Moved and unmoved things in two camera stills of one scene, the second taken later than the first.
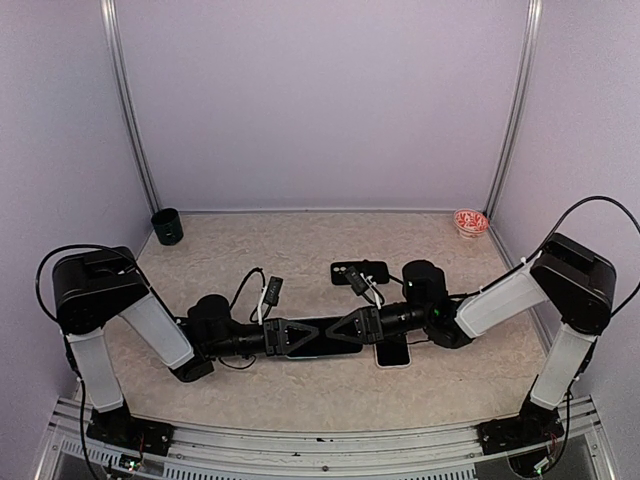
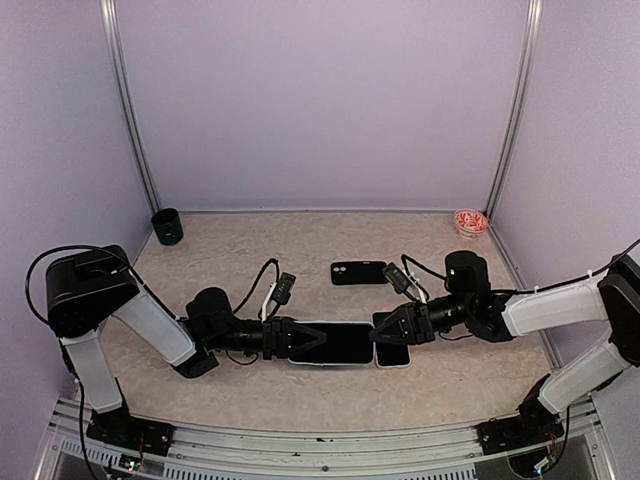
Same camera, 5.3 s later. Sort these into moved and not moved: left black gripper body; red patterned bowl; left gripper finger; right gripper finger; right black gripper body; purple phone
Moved: right black gripper body; right gripper finger
Not moved: purple phone; left gripper finger; red patterned bowl; left black gripper body
